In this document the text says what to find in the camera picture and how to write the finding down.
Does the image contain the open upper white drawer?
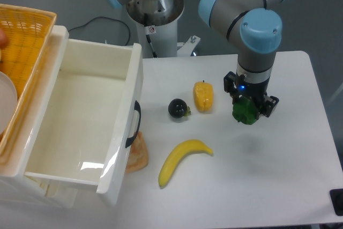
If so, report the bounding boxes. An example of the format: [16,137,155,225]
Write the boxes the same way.
[16,38,144,208]

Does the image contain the white plate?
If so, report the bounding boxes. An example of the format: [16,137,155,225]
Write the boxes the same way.
[0,72,17,134]

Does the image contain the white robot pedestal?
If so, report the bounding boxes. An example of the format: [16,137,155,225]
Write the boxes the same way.
[126,0,200,58]

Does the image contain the yellow woven basket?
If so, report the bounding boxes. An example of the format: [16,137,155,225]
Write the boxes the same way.
[1,4,57,153]

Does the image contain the orange toy fruit in basket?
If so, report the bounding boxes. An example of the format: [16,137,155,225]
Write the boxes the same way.
[0,28,9,49]

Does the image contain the black object at table edge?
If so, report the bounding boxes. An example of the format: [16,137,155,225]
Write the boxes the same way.
[330,188,343,216]

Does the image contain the black cable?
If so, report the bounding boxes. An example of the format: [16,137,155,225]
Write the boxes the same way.
[68,16,131,46]

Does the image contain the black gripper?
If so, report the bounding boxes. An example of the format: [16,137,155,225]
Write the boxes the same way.
[223,71,279,119]

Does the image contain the black drawer handle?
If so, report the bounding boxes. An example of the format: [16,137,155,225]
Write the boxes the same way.
[125,100,142,149]

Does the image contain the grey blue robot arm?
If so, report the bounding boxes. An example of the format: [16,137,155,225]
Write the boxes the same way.
[107,0,285,124]

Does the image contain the green toy pepper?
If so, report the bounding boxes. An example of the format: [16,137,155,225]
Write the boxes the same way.
[232,97,258,125]

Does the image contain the dark purple toy mangosteen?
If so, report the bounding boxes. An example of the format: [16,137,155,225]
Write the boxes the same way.
[168,98,191,119]

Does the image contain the white drawer cabinet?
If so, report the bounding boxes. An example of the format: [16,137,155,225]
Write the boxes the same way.
[1,26,77,208]

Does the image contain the yellow toy banana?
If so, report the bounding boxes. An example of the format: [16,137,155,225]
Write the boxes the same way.
[158,139,214,189]

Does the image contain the yellow toy pepper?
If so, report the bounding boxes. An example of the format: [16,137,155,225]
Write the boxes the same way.
[193,81,214,112]

